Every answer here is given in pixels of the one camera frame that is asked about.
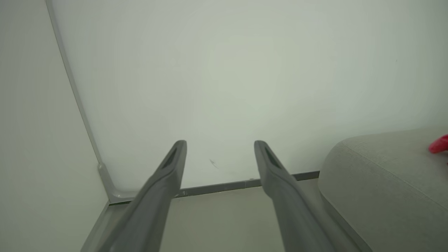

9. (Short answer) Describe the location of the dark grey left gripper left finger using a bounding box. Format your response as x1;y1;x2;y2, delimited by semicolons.
97;140;188;252

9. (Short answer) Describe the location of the dark grey baseboard strip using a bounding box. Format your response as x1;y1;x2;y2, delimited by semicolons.
108;170;320;205

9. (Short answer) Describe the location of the light grey wall panel frame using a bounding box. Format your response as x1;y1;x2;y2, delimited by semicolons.
45;0;140;204

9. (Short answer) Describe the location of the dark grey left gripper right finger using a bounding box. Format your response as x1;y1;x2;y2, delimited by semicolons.
254;140;337;252

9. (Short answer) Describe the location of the red jersey with lettering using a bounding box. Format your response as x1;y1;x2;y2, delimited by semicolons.
428;134;448;165

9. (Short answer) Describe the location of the grey fabric cushion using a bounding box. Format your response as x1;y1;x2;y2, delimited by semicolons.
317;126;448;252

